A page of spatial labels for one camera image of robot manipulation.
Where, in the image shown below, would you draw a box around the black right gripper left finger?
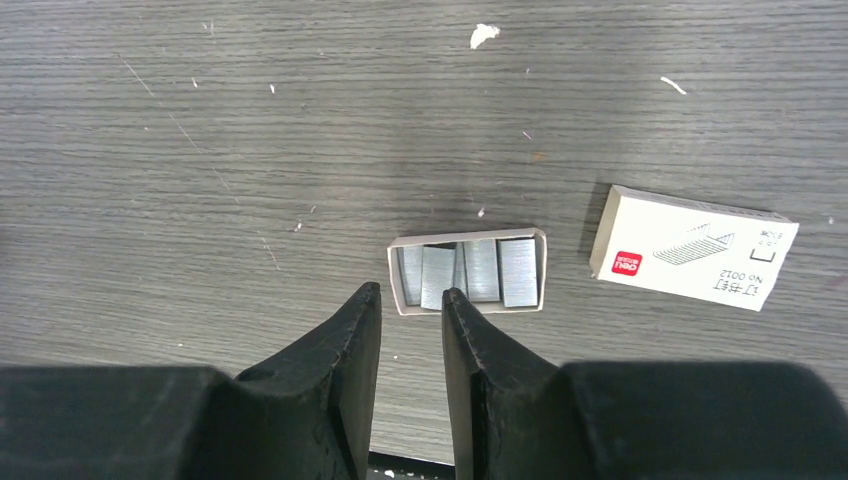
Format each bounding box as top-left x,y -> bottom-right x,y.
1,282 -> 382,479

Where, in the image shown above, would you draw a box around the staple tray with staples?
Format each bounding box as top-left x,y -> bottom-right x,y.
387,227 -> 548,316

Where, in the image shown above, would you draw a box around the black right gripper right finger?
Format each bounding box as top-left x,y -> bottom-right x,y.
442,288 -> 847,479

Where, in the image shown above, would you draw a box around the white staple box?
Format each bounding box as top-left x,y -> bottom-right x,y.
589,185 -> 799,312

